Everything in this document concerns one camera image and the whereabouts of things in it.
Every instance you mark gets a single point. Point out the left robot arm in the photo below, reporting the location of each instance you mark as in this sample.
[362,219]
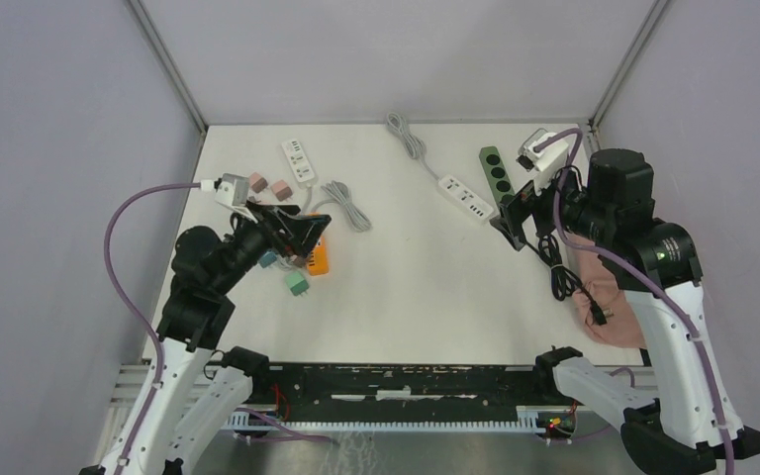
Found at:
[162,435]

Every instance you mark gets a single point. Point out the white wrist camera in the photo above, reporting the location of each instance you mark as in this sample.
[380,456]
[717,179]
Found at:
[540,152]
[231,192]

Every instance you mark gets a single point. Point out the orange power strip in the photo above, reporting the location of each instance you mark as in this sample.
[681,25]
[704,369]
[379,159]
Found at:
[317,264]

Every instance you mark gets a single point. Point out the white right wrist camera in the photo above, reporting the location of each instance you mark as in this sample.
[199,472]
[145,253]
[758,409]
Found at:
[540,152]

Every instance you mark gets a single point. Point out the white slotted cable duct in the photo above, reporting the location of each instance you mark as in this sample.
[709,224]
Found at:
[523,423]

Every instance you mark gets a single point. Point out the black mounting base plate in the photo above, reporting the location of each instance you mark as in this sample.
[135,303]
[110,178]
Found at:
[401,393]

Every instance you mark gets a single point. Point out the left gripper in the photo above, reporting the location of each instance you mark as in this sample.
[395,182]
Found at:
[300,235]

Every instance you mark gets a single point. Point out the teal USB adapter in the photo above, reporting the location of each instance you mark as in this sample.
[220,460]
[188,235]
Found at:
[267,259]

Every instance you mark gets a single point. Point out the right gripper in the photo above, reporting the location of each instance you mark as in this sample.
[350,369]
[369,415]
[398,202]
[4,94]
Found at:
[511,219]

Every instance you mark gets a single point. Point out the white power strip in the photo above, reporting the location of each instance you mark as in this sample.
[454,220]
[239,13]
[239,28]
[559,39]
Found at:
[300,165]
[467,201]

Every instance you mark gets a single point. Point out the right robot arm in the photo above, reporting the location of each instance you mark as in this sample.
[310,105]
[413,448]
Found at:
[688,426]

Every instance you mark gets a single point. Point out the pink cloth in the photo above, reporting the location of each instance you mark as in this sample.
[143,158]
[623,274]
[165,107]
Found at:
[621,328]

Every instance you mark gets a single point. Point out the green power strip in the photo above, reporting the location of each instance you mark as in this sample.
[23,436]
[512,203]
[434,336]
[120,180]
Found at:
[496,174]

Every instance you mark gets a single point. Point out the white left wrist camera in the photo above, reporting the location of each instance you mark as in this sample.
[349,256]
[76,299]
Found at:
[231,192]

